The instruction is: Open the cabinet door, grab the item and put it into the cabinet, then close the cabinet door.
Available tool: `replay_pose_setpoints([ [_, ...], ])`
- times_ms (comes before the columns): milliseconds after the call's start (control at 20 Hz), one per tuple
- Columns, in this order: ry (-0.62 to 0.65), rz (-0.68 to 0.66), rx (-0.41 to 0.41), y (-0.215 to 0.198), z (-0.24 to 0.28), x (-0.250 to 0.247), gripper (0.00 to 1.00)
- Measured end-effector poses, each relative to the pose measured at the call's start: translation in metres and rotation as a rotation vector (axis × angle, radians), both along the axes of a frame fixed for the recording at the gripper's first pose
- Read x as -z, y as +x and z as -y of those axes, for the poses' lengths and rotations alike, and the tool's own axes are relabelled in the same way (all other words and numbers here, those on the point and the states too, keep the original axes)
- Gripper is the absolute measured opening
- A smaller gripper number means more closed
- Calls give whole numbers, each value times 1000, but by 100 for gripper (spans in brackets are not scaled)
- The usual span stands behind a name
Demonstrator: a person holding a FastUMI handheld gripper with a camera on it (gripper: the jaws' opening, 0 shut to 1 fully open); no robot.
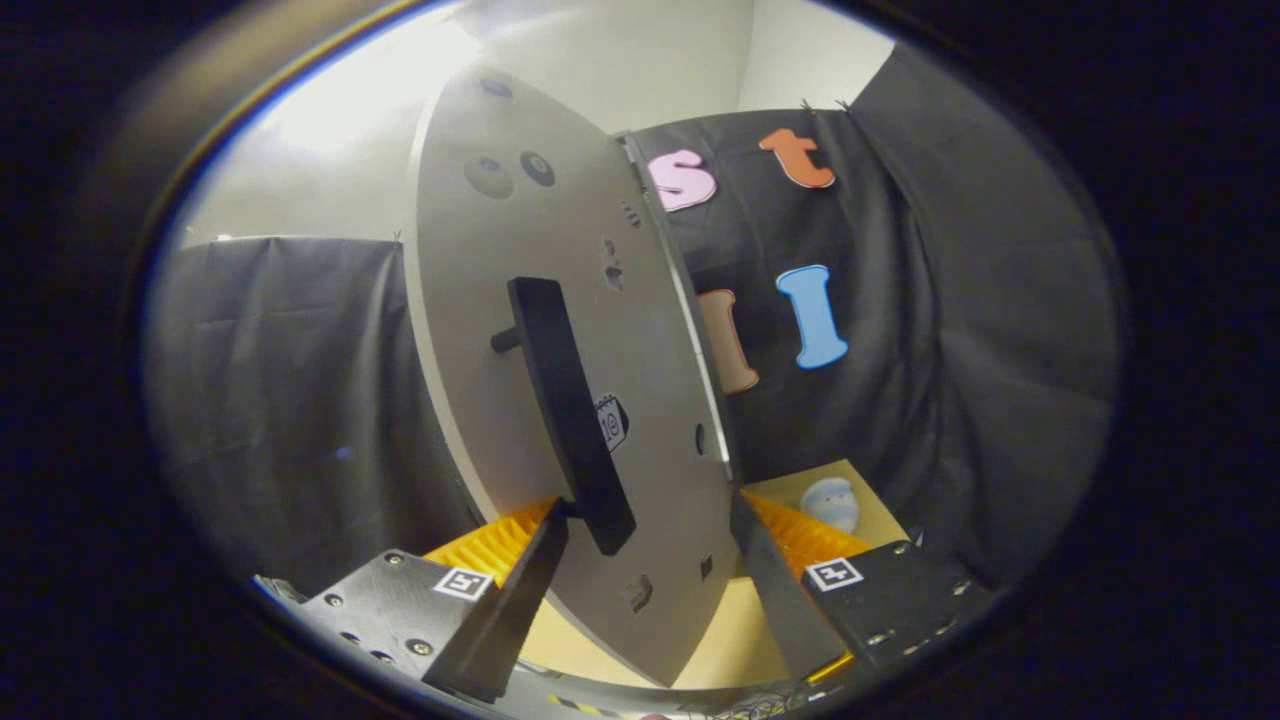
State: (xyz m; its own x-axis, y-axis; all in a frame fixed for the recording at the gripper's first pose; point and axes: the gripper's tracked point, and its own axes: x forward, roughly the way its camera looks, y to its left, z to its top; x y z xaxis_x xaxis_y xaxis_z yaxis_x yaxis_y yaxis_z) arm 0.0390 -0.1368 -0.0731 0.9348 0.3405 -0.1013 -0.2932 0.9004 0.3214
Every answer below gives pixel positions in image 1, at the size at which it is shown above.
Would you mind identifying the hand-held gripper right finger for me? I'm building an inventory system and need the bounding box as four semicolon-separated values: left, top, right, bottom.
728;488;996;691

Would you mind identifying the white cabinet door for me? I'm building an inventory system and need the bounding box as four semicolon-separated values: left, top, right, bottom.
403;65;741;689

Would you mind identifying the black door handle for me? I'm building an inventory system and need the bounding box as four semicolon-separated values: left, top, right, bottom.
490;277;638;557

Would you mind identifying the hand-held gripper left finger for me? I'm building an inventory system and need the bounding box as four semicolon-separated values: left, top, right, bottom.
255;498;571;704

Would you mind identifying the small white blue toy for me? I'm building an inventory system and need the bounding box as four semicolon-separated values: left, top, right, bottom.
800;477;861;534

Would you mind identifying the black backdrop cloth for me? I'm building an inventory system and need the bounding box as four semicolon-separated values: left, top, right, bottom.
145;45;1121;601

